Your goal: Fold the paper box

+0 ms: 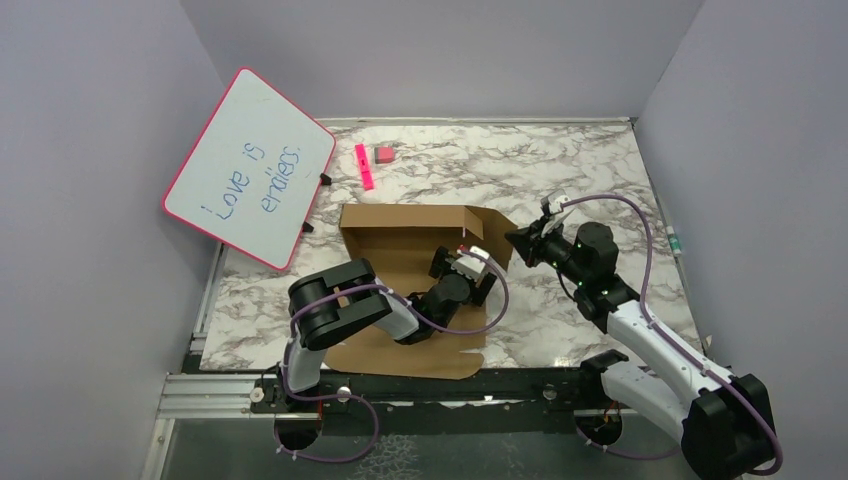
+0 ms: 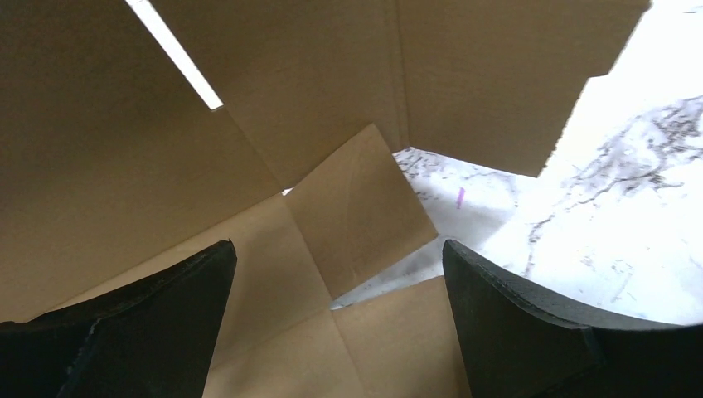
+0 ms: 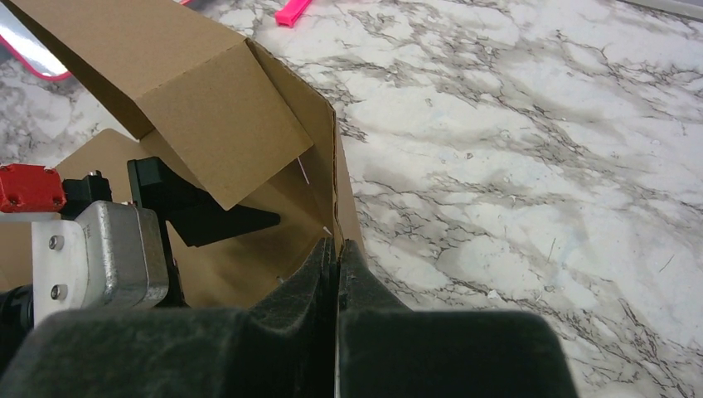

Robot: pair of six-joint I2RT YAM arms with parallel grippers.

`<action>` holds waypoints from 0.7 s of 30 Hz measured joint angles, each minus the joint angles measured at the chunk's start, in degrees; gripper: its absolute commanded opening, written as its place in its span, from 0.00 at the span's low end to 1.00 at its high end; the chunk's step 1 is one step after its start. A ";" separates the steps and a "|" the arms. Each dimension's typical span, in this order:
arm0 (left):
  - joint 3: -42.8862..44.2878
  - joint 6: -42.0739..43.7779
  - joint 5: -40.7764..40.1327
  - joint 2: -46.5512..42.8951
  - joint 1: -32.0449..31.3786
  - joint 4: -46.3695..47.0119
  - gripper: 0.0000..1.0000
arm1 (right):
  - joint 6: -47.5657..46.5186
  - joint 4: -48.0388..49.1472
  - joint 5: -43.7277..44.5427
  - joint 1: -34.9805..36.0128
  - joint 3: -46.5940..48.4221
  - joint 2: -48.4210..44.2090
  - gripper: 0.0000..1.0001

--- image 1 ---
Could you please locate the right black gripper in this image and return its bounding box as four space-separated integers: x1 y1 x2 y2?
505 214 589 287

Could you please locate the brown cardboard box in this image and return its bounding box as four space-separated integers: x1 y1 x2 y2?
324 204 516 380

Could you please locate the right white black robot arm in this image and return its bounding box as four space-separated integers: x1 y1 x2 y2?
504 221 783 479

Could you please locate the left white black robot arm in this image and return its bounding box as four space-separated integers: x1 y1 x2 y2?
275 247 506 411

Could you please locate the green capped marker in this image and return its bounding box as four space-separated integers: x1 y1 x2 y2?
666 226 682 257

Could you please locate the pink marker pen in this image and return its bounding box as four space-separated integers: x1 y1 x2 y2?
354 143 375 191

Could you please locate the pink eraser block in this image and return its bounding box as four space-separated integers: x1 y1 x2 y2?
374 146 396 165

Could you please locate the pink framed whiteboard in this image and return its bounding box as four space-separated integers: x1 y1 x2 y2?
161 68 336 270

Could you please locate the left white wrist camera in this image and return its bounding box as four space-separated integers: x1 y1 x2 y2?
451 246 491 284

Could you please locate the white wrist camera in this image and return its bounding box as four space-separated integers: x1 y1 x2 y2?
541 189 574 236
451 246 491 284

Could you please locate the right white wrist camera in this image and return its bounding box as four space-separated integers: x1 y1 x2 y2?
541 189 574 236

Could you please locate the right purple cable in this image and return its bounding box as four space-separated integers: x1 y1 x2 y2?
559 192 784 478

